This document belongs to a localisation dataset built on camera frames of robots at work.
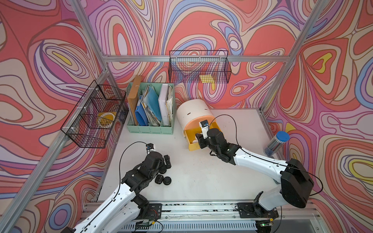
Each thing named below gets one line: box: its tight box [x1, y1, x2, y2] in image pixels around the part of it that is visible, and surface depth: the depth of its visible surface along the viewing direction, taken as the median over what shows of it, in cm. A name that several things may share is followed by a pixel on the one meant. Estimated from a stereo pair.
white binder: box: [158, 83, 170, 127], surface depth 98 cm
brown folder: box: [127, 74, 142, 126], surface depth 88 cm
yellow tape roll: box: [97, 111, 117, 128], surface depth 80 cm
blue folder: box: [135, 101, 150, 126], surface depth 95 cm
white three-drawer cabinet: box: [176, 99, 217, 138], surface depth 92 cm
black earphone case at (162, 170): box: [159, 166, 167, 174], surface depth 70 cm
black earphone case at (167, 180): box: [163, 176, 172, 186], surface depth 84 cm
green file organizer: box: [126, 82, 176, 135], surface depth 98 cm
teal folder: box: [143, 85, 162, 122], surface depth 95 cm
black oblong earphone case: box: [154, 174, 164, 185], surface depth 85 cm
